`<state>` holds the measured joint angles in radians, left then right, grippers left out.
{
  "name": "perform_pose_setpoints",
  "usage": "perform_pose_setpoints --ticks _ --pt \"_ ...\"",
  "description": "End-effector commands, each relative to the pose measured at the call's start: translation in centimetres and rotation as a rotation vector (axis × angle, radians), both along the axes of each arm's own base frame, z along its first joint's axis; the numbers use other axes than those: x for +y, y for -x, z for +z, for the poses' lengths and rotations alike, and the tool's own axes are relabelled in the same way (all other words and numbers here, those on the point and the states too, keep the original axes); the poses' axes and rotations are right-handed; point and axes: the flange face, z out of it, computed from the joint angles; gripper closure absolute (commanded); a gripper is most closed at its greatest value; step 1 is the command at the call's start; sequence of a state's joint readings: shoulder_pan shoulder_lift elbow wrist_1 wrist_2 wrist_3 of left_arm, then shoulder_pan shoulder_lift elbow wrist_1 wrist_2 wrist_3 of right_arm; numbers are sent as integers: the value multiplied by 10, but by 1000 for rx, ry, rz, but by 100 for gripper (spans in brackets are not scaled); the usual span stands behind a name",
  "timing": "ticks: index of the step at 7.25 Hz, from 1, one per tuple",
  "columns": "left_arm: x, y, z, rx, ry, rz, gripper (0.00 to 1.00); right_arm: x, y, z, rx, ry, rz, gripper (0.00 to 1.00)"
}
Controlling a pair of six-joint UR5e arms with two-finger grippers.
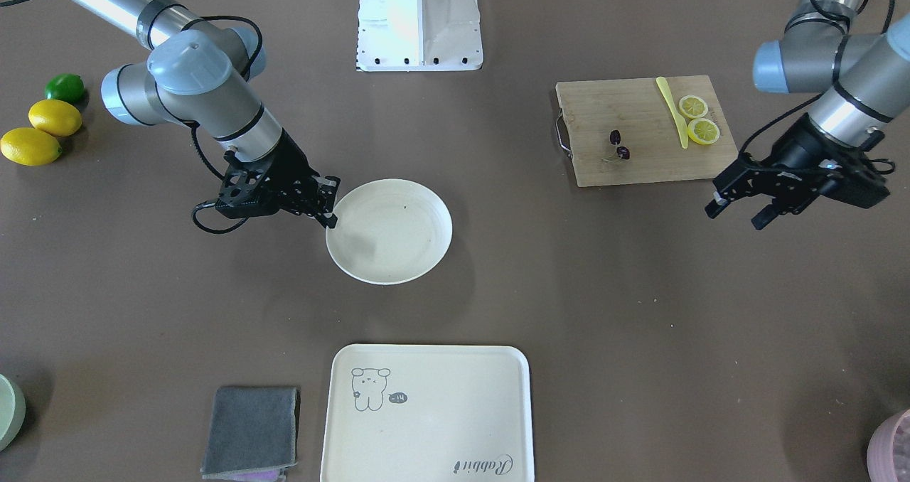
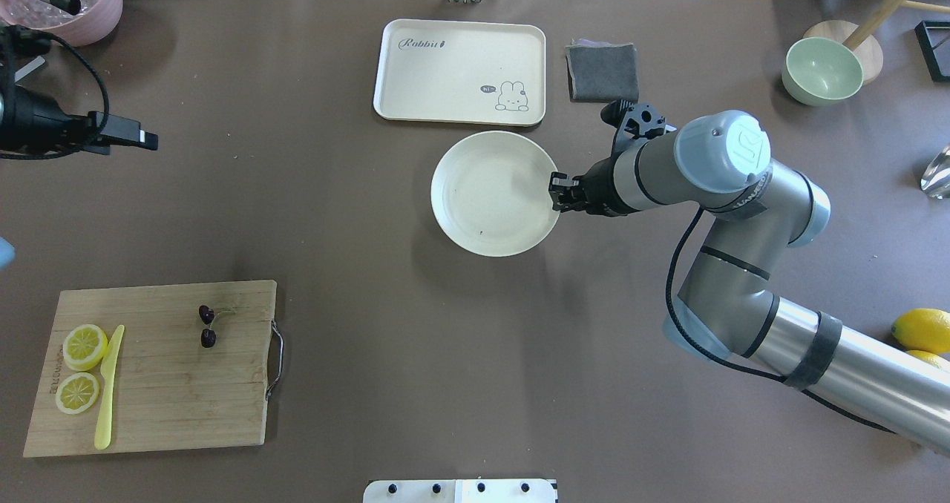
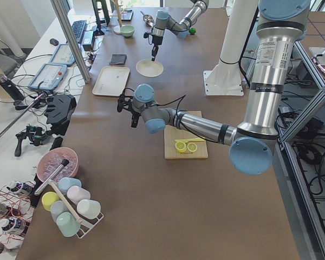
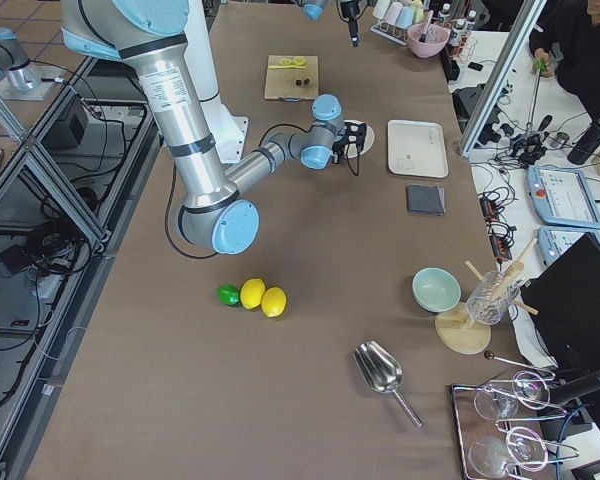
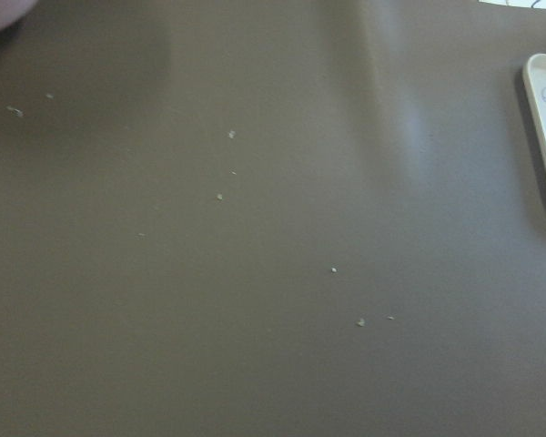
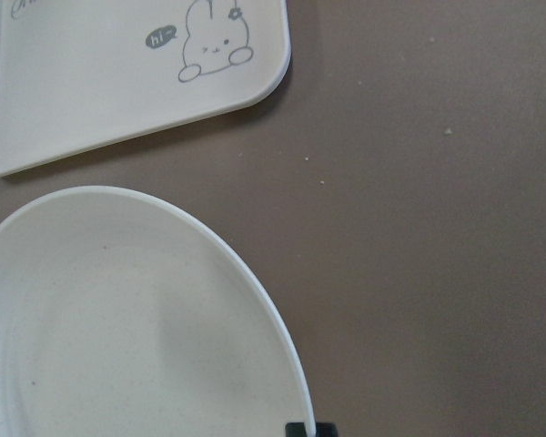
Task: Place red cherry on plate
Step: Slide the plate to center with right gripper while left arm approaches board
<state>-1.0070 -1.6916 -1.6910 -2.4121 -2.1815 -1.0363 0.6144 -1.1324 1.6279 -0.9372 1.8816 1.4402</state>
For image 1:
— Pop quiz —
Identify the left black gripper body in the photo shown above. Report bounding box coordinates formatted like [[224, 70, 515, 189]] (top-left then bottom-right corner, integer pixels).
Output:
[[714, 114, 891, 215]]

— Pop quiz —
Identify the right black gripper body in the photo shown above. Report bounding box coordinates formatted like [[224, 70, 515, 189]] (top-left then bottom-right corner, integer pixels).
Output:
[[215, 130, 321, 219]]

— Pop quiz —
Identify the cream round plate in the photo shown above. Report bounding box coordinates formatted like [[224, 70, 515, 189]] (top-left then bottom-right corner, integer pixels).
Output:
[[326, 178, 453, 285]]

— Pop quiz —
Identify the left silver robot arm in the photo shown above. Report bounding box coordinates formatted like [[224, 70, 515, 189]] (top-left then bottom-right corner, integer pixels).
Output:
[[705, 0, 909, 230]]

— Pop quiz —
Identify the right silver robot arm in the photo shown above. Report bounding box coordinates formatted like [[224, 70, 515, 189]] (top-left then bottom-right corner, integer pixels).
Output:
[[70, 0, 339, 229]]

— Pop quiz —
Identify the dark red cherry pair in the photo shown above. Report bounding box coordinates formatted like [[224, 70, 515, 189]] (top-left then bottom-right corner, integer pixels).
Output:
[[602, 129, 631, 164]]

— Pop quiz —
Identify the cream rabbit tray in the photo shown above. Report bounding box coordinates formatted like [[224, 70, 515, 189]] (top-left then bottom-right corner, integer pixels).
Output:
[[321, 345, 535, 481]]

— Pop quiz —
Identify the lemon slice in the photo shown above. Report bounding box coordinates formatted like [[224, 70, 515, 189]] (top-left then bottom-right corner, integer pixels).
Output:
[[678, 95, 709, 120], [687, 118, 721, 146]]

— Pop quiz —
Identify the wooden cutting board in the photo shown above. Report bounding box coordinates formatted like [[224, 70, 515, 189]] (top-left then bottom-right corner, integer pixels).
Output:
[[555, 76, 737, 188]]

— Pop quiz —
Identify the yellow plastic knife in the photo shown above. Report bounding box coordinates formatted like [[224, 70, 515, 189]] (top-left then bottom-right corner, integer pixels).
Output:
[[655, 76, 689, 149]]

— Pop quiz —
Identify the yellow lemon near lime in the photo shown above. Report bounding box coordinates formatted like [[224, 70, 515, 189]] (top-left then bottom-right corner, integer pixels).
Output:
[[27, 99, 82, 136]]

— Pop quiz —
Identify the green lime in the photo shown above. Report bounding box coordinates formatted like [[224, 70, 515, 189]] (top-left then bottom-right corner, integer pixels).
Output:
[[43, 73, 87, 104]]

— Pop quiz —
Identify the yellow lemon outer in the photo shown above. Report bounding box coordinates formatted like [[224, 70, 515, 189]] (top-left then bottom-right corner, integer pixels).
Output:
[[1, 128, 64, 166]]

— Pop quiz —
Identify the grey folded cloth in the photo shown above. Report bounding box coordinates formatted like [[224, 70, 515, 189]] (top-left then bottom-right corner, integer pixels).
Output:
[[200, 386, 299, 481]]

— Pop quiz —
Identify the pink ribbed bowl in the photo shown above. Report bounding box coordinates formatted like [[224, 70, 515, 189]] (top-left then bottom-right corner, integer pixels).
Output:
[[867, 410, 909, 481]]

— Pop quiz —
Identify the mint green bowl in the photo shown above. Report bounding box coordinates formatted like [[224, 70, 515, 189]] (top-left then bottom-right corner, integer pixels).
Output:
[[1, 375, 26, 451]]

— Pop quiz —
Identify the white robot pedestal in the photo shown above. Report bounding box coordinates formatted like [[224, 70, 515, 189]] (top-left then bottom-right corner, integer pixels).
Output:
[[355, 0, 484, 72]]

